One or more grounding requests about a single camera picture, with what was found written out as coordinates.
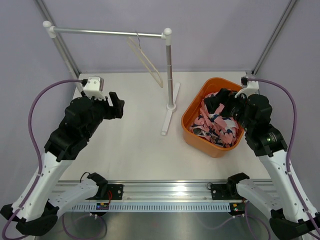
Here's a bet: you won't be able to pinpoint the orange plastic basket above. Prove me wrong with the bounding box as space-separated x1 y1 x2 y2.
181 77 245 158

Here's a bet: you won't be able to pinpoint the aluminium mounting rail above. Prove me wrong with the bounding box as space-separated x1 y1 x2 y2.
50 179 295 202

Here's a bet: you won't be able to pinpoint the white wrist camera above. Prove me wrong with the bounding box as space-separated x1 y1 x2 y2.
235 77 259 98
81 76 106 101

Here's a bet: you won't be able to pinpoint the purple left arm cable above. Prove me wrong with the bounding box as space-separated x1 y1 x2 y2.
1 79 108 240

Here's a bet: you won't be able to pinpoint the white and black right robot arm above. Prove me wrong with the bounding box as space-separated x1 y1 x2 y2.
204 88 320 240

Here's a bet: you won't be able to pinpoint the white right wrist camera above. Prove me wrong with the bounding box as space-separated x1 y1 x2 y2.
235 77 259 98

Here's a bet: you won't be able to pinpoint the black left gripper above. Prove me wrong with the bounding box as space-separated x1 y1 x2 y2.
81 90 124 139

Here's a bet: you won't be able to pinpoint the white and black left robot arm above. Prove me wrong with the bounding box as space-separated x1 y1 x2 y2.
0 92 125 237

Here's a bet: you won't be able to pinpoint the wooden clothes hanger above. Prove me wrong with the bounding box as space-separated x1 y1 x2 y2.
126 34 164 88

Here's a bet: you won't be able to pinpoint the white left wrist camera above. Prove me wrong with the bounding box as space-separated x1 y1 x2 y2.
81 76 106 101

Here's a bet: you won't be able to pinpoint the metal clothes rack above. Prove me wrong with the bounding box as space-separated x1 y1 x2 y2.
42 20 180 136

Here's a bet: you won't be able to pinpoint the pink shark print shorts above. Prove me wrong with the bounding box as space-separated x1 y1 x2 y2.
189 100 240 148

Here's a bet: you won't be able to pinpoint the white slotted cable duct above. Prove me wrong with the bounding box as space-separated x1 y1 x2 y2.
69 202 231 213

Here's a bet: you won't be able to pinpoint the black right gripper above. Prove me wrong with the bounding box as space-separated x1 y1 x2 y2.
204 88 254 132

